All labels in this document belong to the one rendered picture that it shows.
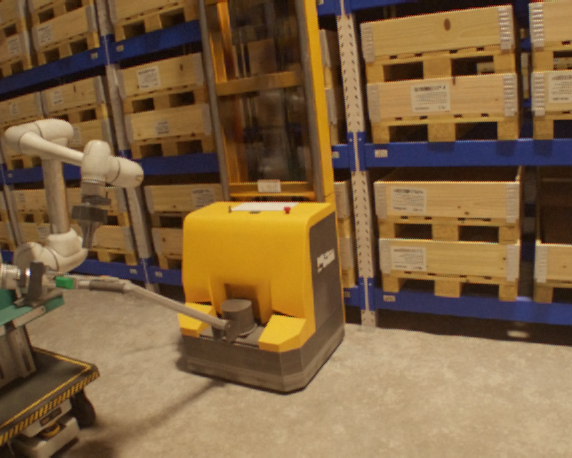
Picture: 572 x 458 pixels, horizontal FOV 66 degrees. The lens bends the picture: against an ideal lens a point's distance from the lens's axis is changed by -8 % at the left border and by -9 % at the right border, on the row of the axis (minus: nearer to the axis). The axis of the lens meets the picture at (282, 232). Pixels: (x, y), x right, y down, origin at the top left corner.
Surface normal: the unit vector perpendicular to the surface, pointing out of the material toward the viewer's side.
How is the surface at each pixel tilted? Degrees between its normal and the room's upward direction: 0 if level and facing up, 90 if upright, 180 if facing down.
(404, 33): 90
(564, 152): 90
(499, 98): 90
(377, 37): 90
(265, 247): 74
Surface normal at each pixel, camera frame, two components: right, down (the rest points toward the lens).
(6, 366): 0.88, 0.03
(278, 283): -0.48, 0.01
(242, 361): -0.47, 0.29
